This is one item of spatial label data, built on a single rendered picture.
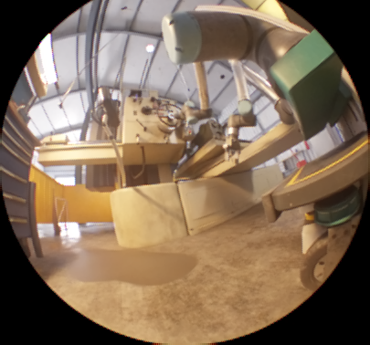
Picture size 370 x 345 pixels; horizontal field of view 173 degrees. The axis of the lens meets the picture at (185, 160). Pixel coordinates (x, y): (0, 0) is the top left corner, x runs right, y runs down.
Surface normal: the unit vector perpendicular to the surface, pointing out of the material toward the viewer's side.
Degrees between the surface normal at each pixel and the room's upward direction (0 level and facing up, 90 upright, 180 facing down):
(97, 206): 90
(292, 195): 90
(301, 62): 90
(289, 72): 90
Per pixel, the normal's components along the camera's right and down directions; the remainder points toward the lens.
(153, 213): 0.42, -0.40
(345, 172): -0.85, 0.01
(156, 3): 0.06, 0.90
